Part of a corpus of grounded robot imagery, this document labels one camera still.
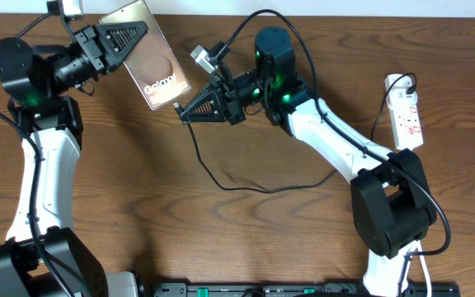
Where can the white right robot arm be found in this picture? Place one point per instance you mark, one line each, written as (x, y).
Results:
(391, 205)

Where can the white power strip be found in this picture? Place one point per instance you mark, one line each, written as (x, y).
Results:
(403, 112)

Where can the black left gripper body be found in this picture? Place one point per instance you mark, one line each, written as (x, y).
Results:
(91, 54)

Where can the black charger plug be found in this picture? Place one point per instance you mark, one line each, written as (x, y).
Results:
(411, 89)

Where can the gold Galaxy smartphone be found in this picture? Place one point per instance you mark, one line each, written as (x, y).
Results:
(152, 64)

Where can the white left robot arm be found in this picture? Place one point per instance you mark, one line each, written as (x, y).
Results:
(41, 255)

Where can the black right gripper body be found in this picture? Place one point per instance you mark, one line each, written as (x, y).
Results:
(234, 99)

